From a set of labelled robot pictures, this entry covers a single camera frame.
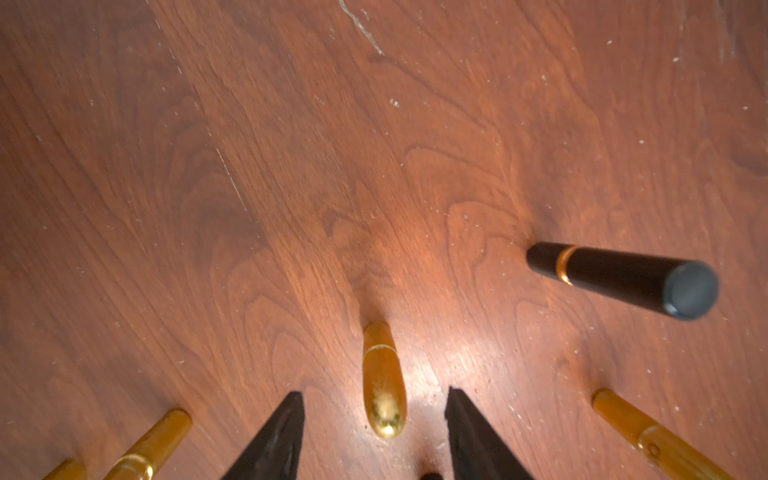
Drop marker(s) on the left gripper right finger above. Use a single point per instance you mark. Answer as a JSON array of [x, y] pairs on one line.
[[477, 451]]

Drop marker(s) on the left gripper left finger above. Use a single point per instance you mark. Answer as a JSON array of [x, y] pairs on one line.
[[274, 452]]

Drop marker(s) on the gold lipstick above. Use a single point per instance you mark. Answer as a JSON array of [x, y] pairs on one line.
[[672, 455], [384, 392], [69, 469]]

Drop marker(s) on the gold lipstick cap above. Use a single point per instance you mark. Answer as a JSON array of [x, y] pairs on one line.
[[147, 456]]

